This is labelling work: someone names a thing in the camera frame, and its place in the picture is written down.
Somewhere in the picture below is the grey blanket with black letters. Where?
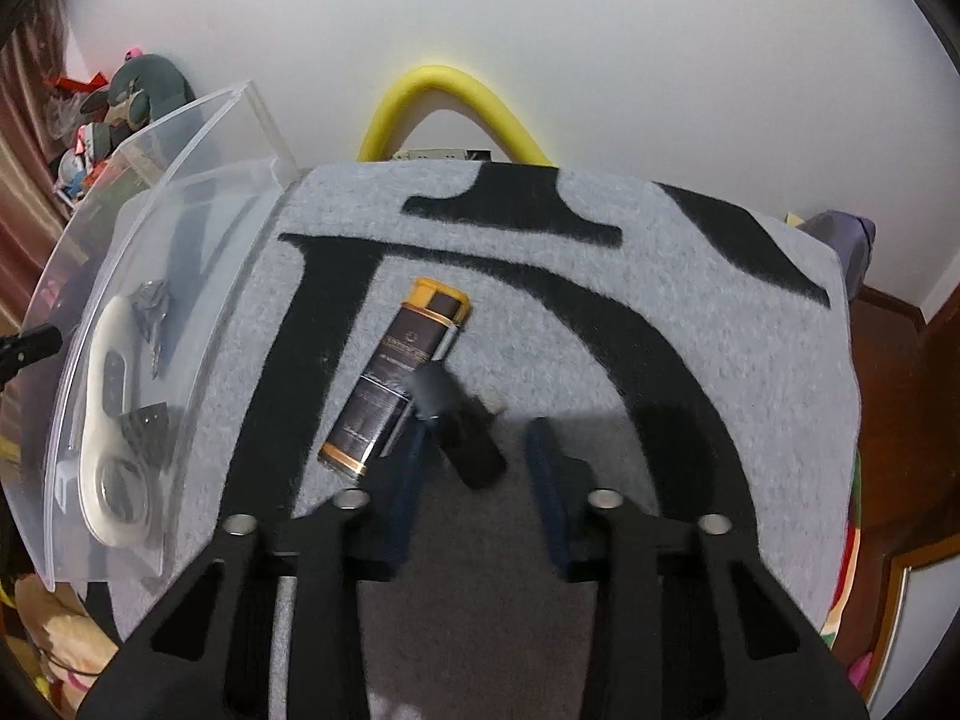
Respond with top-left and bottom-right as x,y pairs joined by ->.
82,157 -> 860,720

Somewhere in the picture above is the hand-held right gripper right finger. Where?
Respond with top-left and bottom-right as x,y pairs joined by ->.
525,418 -> 871,720

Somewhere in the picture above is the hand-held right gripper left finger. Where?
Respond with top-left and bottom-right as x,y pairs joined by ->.
75,420 -> 434,720

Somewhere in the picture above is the tan plush toy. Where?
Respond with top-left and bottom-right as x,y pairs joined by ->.
11,574 -> 113,691

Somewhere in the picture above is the striped pink curtain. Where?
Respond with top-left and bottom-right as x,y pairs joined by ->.
0,0 -> 76,316

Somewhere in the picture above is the white power strip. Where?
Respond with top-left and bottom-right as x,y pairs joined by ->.
390,146 -> 492,164

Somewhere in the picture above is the colourful fleece blanket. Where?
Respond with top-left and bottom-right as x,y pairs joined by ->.
821,517 -> 863,646

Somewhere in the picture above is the brown and gold lighter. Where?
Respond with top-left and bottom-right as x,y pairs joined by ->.
316,277 -> 472,482

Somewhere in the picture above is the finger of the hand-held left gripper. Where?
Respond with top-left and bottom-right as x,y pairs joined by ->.
0,324 -> 63,383

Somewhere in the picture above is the wooden door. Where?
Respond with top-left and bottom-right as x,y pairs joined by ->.
911,270 -> 960,563

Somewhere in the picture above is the grey plush toy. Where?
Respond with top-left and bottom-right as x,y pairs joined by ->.
90,52 -> 188,136

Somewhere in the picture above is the clear acrylic box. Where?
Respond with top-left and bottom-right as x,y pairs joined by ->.
0,79 -> 305,590

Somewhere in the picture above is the silver keychain cylinder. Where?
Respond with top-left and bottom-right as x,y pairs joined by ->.
127,277 -> 177,380

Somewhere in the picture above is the red ribbon bow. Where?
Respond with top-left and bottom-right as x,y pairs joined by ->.
45,71 -> 106,96

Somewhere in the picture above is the dark cylindrical tube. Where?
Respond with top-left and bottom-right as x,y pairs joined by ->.
409,364 -> 505,488

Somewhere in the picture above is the white handheld massager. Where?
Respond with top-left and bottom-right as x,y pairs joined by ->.
75,292 -> 162,548

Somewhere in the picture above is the yellow foam tube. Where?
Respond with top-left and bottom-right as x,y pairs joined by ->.
358,67 -> 556,166

